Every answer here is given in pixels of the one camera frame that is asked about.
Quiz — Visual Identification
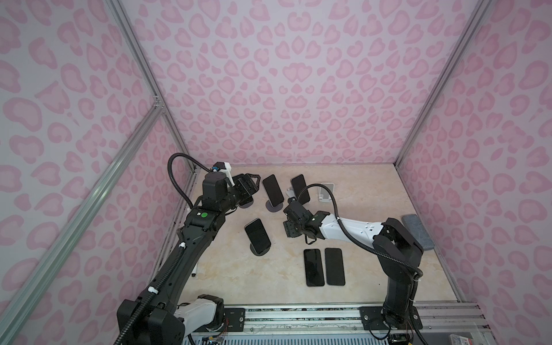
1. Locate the silver folding phone stand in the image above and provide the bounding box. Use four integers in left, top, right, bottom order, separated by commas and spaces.
319, 183, 335, 203

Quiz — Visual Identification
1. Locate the purple edged black phone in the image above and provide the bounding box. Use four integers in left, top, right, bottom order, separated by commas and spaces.
324, 248, 346, 286

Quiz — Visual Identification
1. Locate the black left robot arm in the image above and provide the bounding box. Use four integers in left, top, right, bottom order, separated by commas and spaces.
115, 171, 261, 344

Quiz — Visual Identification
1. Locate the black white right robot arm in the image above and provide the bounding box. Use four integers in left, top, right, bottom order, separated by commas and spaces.
283, 201, 424, 329

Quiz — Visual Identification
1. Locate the grey round stand back left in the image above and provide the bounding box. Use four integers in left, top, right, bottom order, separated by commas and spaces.
239, 198, 254, 208

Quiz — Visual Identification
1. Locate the grey round stand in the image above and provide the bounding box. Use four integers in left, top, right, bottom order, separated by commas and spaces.
265, 201, 284, 213
239, 198, 254, 208

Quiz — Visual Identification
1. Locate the grey round stand middle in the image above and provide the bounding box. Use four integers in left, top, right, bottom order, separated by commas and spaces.
265, 201, 284, 213

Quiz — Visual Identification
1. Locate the black round stand front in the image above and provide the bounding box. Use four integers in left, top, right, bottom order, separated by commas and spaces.
250, 244, 270, 257

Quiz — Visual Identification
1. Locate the grey felt pad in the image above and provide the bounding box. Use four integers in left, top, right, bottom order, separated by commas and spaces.
402, 214, 435, 252

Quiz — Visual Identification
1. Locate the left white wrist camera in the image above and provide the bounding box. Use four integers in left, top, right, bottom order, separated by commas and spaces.
211, 162, 235, 186

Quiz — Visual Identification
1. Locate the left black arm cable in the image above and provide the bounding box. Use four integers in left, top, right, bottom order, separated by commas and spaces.
167, 152, 213, 210

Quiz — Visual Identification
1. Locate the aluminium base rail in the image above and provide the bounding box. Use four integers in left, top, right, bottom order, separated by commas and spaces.
116, 301, 497, 345

